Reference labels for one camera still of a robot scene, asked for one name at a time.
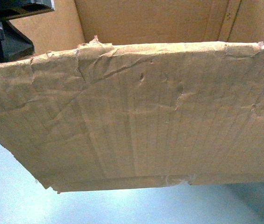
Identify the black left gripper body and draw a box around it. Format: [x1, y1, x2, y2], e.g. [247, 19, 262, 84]
[0, 0, 55, 63]

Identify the large cardboard box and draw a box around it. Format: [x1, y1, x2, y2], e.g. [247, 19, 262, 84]
[0, 0, 264, 192]

